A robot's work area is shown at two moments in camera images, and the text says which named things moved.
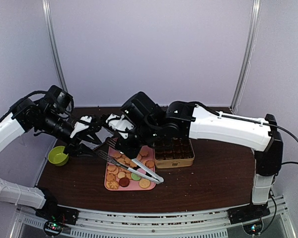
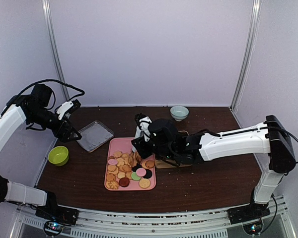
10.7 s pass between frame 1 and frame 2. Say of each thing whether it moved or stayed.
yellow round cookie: stayed
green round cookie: stayed
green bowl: stayed
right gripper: moved
